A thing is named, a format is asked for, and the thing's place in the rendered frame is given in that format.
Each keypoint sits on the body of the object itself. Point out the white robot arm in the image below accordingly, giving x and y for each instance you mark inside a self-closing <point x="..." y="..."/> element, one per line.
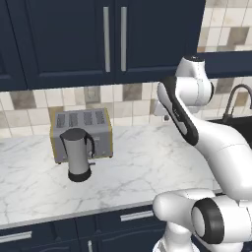
<point x="226" y="157"/>

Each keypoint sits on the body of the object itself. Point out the dark curved sink tap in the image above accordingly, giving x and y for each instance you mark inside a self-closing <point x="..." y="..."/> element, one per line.
<point x="229" y="105"/>

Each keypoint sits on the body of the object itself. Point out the grey toaster with yellow edges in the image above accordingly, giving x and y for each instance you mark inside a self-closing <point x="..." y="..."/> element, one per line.
<point x="98" y="131"/>

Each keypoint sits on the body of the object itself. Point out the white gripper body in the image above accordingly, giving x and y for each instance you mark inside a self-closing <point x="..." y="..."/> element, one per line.
<point x="159" y="109"/>

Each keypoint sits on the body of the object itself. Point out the dark blue wall cupboard door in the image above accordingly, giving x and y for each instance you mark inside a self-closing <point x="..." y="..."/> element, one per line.
<point x="10" y="49"/>
<point x="62" y="39"/>
<point x="160" y="36"/>

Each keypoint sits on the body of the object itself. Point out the dark blue drawer front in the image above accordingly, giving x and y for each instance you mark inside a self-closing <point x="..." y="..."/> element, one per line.
<point x="131" y="224"/>
<point x="29" y="244"/>

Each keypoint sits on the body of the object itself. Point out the dark blue base cupboard door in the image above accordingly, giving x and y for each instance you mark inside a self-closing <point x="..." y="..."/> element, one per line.
<point x="128" y="241"/>

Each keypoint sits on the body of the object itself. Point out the grey kettle with black base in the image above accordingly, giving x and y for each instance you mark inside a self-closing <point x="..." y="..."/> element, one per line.
<point x="77" y="154"/>

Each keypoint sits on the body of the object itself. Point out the black sink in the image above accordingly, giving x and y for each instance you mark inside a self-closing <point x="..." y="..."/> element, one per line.
<point x="241" y="126"/>

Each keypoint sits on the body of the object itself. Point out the dark blue wall shelf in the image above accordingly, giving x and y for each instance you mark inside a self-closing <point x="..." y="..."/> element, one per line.
<point x="226" y="64"/>

